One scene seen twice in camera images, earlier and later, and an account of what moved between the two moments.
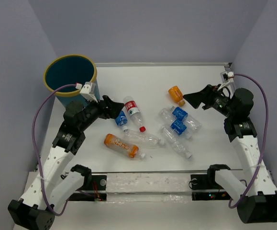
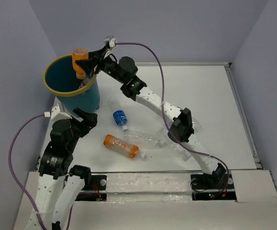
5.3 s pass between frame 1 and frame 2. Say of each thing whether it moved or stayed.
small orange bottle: moved
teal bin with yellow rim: stayed
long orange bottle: stayed
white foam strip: stayed
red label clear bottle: moved
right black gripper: moved
